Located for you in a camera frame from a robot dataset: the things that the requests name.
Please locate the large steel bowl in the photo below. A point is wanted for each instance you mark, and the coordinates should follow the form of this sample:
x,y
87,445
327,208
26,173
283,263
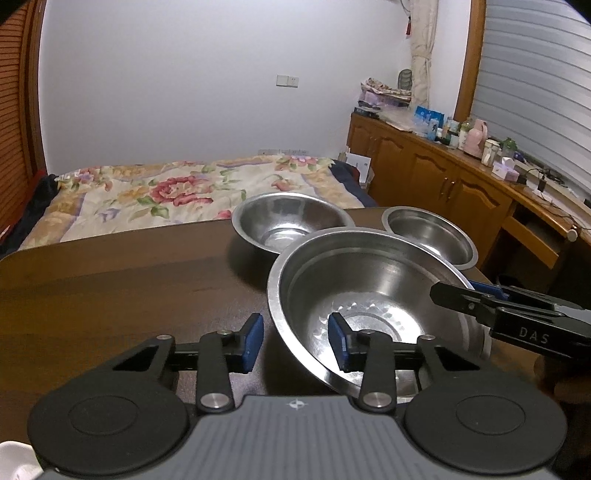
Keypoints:
x,y
376,281

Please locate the medium steel bowl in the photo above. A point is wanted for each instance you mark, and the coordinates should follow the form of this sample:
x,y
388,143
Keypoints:
x,y
272,221

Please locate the white paper bag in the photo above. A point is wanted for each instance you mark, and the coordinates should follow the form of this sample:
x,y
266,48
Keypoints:
x,y
362,164

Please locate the floral bed quilt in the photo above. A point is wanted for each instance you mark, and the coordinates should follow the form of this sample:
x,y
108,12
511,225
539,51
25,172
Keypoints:
x,y
96,201

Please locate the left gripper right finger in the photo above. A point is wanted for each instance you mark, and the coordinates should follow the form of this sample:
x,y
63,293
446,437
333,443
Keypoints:
x,y
378,358

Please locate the wall socket strip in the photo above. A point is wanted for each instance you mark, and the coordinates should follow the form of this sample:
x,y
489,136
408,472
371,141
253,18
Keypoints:
x,y
283,152

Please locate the blue photo box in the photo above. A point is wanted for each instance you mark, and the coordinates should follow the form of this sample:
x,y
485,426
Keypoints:
x,y
427,122

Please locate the louvered wooden wardrobe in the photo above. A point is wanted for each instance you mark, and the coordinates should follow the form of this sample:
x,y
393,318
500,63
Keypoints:
x,y
22,154

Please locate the beige curtain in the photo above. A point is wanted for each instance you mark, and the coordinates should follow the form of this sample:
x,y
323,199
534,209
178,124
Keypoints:
x,y
424,19

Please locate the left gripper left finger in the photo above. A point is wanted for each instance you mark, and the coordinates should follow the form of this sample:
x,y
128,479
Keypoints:
x,y
213,358

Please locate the wooden sideboard cabinet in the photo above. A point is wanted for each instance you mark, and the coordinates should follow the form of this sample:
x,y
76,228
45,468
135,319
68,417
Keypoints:
x,y
412,171

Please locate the wall light switch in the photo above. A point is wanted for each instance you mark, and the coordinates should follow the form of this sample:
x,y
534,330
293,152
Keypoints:
x,y
285,81

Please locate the window roller blind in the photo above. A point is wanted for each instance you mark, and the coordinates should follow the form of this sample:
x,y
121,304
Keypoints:
x,y
533,84

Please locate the pink bottle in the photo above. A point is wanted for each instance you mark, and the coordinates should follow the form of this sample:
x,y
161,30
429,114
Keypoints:
x,y
476,139

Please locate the small steel bowl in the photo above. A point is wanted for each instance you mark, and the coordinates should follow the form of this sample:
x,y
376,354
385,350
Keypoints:
x,y
434,232

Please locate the white object at table edge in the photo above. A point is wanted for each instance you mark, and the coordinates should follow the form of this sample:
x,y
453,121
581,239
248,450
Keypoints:
x,y
18,461

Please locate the folded cloth pile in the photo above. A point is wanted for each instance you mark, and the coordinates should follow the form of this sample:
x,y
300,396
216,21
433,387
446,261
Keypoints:
x,y
378,95

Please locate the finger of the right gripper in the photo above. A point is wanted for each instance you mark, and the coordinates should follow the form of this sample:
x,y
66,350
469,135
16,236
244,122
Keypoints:
x,y
463,300
496,291

